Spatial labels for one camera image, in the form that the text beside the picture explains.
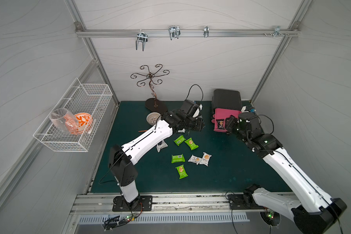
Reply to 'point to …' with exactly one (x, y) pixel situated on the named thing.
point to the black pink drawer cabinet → (225, 103)
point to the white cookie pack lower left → (195, 159)
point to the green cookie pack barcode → (177, 158)
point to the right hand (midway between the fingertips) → (229, 119)
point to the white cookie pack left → (162, 146)
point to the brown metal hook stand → (157, 104)
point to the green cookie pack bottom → (181, 171)
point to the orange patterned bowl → (81, 123)
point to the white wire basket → (91, 98)
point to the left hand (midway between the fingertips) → (204, 125)
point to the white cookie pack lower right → (205, 159)
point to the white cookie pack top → (182, 130)
